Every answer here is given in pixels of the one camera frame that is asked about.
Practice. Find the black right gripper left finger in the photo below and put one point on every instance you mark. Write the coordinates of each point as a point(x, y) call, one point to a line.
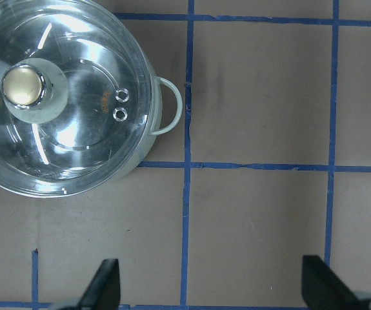
point(104, 291)

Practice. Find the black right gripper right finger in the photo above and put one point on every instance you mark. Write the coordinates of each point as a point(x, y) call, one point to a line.
point(321, 288)

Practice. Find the glass pot lid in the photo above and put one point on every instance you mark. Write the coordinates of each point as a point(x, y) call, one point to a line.
point(53, 97)

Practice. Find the pale green cooking pot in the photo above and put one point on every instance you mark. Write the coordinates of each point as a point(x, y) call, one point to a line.
point(159, 122)

